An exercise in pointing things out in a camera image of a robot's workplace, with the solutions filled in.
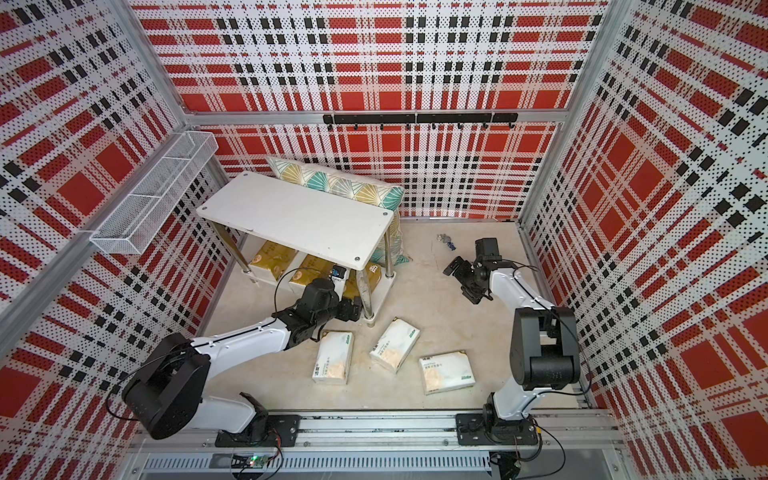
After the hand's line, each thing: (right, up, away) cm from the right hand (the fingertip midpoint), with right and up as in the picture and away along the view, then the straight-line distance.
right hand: (455, 278), depth 92 cm
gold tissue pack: (-57, +6, +2) cm, 58 cm away
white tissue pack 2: (-19, -18, -10) cm, 28 cm away
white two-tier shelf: (-32, +14, -20) cm, 40 cm away
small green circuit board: (-53, -41, -23) cm, 71 cm away
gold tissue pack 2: (-45, +3, -1) cm, 45 cm away
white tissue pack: (-36, -21, -12) cm, 43 cm away
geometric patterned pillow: (-25, +24, -14) cm, 37 cm away
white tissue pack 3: (-5, -24, -13) cm, 28 cm away
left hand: (-31, -5, -3) cm, 31 cm away
